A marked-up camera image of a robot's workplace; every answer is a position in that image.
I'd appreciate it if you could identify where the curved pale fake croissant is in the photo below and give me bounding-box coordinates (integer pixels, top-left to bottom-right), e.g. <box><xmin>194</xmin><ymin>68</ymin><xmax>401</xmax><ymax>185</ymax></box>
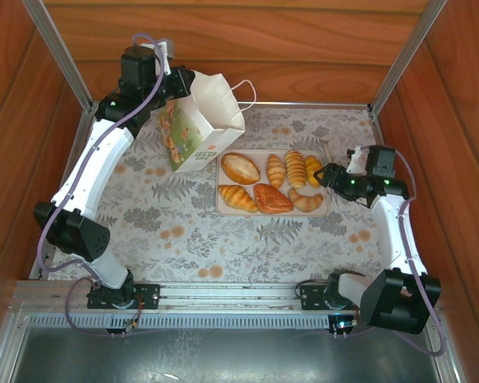
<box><xmin>287</xmin><ymin>187</ymin><xmax>325</xmax><ymax>214</ymax></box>

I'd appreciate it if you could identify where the white printed paper bag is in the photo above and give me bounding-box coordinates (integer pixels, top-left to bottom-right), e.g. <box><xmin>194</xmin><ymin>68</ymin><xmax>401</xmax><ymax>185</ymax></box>
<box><xmin>158</xmin><ymin>70</ymin><xmax>257</xmax><ymax>173</ymax></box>

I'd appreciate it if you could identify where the small golden fake croissant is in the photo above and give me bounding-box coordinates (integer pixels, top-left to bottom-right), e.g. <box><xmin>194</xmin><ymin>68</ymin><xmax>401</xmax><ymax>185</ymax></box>
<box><xmin>266</xmin><ymin>153</ymin><xmax>287</xmax><ymax>190</ymax></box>

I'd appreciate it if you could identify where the reddish brown fake pastry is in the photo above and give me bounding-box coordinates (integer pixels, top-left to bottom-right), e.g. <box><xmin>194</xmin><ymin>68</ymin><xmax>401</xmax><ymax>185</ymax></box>
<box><xmin>253</xmin><ymin>183</ymin><xmax>295</xmax><ymax>215</ymax></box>

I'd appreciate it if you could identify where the pink plastic tray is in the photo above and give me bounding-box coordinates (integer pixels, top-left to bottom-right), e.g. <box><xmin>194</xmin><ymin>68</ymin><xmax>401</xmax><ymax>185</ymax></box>
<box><xmin>215</xmin><ymin>148</ymin><xmax>331</xmax><ymax>218</ymax></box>

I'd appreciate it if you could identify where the oval crusty fake roll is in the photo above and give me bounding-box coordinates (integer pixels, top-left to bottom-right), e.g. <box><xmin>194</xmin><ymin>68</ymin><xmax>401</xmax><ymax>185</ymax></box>
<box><xmin>220</xmin><ymin>152</ymin><xmax>261</xmax><ymax>185</ymax></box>

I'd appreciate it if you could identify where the large striped fake croissant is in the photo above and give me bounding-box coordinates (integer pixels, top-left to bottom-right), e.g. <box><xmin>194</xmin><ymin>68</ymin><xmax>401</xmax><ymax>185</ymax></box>
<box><xmin>217</xmin><ymin>184</ymin><xmax>259</xmax><ymax>214</ymax></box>

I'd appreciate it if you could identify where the floral patterned table mat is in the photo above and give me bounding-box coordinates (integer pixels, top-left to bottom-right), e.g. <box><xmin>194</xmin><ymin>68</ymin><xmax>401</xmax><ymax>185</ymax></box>
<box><xmin>30</xmin><ymin>104</ymin><xmax>420</xmax><ymax>282</ymax></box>

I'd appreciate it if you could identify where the grey metal sheet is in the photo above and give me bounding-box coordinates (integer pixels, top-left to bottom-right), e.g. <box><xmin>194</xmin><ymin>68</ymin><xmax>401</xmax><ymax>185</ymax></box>
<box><xmin>7</xmin><ymin>326</ymin><xmax>442</xmax><ymax>383</ymax></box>

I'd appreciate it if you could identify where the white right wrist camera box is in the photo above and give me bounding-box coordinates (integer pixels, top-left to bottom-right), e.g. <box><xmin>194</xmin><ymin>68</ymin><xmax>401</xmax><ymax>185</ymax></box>
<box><xmin>346</xmin><ymin>146</ymin><xmax>366</xmax><ymax>175</ymax></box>

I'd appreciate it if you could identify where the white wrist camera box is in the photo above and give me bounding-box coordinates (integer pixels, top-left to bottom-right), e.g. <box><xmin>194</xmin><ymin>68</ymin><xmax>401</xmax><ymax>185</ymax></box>
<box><xmin>346</xmin><ymin>146</ymin><xmax>366</xmax><ymax>175</ymax></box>
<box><xmin>159</xmin><ymin>37</ymin><xmax>177</xmax><ymax>76</ymax></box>

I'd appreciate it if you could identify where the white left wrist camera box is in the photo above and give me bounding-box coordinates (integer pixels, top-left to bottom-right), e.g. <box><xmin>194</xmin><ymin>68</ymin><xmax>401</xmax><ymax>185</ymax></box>
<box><xmin>159</xmin><ymin>37</ymin><xmax>177</xmax><ymax>76</ymax></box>

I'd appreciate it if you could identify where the aluminium frame post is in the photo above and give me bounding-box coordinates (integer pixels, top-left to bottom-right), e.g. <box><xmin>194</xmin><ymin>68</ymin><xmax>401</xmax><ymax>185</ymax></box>
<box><xmin>369</xmin><ymin>0</ymin><xmax>448</xmax><ymax>116</ymax></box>
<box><xmin>22</xmin><ymin>0</ymin><xmax>95</xmax><ymax>116</ymax></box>

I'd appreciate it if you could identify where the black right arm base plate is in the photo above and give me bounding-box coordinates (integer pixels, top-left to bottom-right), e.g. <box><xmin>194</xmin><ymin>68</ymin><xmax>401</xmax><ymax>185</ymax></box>
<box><xmin>297</xmin><ymin>281</ymin><xmax>360</xmax><ymax>312</ymax></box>

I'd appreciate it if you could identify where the aluminium extrusion rail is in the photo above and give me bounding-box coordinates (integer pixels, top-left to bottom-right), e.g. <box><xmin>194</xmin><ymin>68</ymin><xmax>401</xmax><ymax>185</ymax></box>
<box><xmin>10</xmin><ymin>280</ymin><xmax>442</xmax><ymax>313</ymax></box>

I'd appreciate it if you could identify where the grey slotted cable duct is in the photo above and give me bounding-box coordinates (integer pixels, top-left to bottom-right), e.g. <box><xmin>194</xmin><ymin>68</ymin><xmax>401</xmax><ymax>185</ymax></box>
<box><xmin>26</xmin><ymin>312</ymin><xmax>332</xmax><ymax>331</ymax></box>

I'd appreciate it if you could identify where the aluminium frame bar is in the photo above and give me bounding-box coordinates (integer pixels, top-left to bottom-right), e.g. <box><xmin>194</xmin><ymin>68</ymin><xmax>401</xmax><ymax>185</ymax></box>
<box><xmin>422</xmin><ymin>313</ymin><xmax>464</xmax><ymax>383</ymax></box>
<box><xmin>0</xmin><ymin>313</ymin><xmax>29</xmax><ymax>383</ymax></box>

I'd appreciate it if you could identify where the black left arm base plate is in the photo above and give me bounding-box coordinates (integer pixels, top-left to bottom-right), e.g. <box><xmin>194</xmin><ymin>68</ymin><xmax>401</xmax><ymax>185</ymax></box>
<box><xmin>86</xmin><ymin>281</ymin><xmax>160</xmax><ymax>310</ymax></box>

